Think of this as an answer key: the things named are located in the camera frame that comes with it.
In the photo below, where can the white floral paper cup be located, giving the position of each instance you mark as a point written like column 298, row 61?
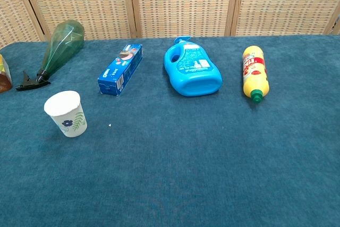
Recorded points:
column 66, row 110

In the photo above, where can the blue detergent jug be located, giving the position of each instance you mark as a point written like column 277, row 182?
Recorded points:
column 192, row 72

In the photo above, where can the brown and yellow carton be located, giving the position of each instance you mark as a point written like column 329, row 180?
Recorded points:
column 4, row 76

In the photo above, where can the woven bamboo folding screen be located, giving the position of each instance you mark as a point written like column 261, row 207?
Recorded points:
column 170, row 1

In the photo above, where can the blue Oreo cookie box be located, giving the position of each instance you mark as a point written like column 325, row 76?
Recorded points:
column 120, row 70

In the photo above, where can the blue tablecloth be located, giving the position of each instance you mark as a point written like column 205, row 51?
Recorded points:
column 186, row 158

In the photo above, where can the yellow bottle with green cap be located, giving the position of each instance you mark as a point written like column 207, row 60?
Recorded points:
column 255, row 72

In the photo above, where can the green plastic spray bottle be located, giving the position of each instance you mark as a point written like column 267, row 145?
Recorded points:
column 62, row 46

